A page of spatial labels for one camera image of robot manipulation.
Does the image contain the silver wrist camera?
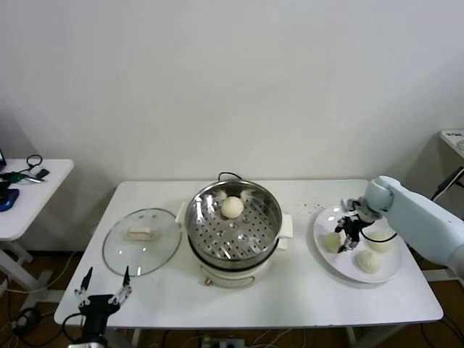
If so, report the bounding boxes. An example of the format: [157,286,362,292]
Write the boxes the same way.
[70,336,109,348]
[340,197,363,212]

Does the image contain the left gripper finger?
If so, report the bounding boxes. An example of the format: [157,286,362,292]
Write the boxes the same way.
[109,265,133,306]
[74,266,94,308]

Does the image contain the black floor cable coil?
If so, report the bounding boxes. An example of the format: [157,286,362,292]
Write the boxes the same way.
[9,307,44,340]

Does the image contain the white steamed baozi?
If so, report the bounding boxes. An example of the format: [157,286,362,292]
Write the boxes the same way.
[220,195,244,220]
[367,231,397,254]
[323,232,344,253]
[354,249,384,273]

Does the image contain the white round plate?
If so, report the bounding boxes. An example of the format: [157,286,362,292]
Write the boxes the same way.
[312,203,404,284]

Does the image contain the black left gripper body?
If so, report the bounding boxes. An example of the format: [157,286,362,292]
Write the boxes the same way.
[79,294,121,337]

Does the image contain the glass lid with white handle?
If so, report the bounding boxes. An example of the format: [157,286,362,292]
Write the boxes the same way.
[101,207,183,278]

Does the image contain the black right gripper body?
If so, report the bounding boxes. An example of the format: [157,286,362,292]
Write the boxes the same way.
[343,213,368,243]

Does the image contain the white power strip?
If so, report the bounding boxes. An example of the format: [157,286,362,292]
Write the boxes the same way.
[202,336,246,348]

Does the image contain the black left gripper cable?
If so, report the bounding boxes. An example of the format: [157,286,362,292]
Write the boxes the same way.
[62,313,88,344]

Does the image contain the white cable with black plug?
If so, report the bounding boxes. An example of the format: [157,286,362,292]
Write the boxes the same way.
[430,165,464,202]

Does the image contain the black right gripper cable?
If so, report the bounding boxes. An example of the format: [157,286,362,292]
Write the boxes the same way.
[362,231,398,244]

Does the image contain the steel perforated steamer basket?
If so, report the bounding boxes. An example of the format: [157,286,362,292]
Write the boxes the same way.
[175,180,294,268]

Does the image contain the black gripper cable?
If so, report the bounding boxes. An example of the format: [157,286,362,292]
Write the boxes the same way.
[362,231,398,244]
[62,313,88,344]

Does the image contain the tall white side table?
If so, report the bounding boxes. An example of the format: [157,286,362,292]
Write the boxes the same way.
[420,128,464,282]

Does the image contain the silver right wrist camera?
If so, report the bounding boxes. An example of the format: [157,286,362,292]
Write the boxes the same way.
[340,197,363,212]

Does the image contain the black looped cable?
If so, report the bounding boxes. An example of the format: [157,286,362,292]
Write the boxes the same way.
[17,154,44,175]

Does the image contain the white work table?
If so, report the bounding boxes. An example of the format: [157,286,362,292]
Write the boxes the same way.
[53,179,444,348]

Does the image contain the blue and black device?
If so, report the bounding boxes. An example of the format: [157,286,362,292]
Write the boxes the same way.
[0,188,20,213]

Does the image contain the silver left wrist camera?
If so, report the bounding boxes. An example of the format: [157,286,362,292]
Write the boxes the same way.
[70,336,109,348]

